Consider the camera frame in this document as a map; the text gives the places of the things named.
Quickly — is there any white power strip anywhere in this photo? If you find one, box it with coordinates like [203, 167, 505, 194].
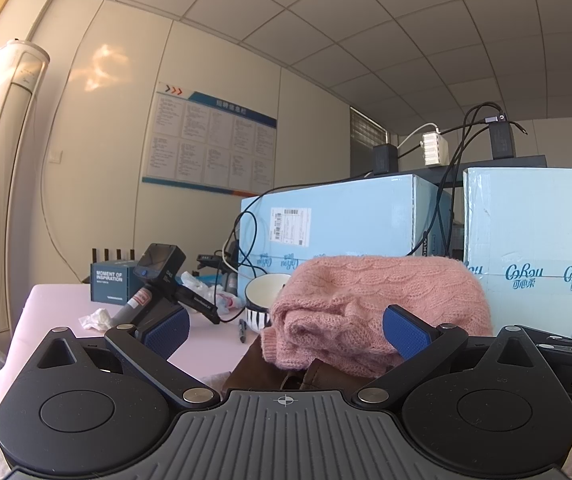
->
[421, 131, 449, 166]

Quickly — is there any large light blue cardboard box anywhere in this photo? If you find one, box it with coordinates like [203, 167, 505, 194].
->
[462, 166, 572, 341]

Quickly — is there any crumpled white tissue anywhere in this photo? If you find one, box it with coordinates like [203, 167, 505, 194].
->
[78, 308, 114, 331]

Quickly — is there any pink knitted sweater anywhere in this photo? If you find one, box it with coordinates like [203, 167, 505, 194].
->
[260, 255, 492, 378]

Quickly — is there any wall notice board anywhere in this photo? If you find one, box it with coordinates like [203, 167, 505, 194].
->
[141, 81, 277, 196]

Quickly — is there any white standing air conditioner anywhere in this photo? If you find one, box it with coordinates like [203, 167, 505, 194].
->
[0, 40, 51, 336]

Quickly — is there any black action camera on handle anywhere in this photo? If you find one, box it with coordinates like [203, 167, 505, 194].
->
[133, 243, 221, 326]

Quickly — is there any black router with antennas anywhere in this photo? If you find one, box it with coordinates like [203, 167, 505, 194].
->
[91, 247, 135, 264]

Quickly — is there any light blue box with shipping label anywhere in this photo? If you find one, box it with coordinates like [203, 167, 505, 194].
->
[240, 174, 454, 306]

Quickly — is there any grey tube with red label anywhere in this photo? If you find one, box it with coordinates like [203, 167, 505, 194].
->
[111, 287, 154, 323]

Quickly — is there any white bowl with black stripes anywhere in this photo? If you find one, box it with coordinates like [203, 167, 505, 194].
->
[244, 273, 291, 332]

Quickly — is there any brown leather garment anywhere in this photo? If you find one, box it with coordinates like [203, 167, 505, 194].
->
[222, 332, 397, 397]

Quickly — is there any dark blue small box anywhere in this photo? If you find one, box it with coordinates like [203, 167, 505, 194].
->
[90, 261, 139, 303]

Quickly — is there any crumpled clear plastic bag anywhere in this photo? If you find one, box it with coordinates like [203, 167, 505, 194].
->
[181, 271, 243, 313]

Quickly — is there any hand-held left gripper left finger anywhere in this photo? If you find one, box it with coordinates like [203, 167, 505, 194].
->
[31, 305, 221, 409]

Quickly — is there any white cable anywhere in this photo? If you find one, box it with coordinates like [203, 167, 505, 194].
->
[397, 122, 439, 151]

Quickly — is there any black power adapter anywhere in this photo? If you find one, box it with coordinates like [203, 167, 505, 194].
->
[488, 122, 516, 160]
[372, 143, 399, 176]

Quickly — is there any black cable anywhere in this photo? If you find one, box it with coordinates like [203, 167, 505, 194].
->
[406, 101, 529, 257]
[218, 176, 367, 323]

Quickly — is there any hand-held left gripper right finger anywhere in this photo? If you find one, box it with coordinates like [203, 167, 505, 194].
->
[352, 305, 550, 407]

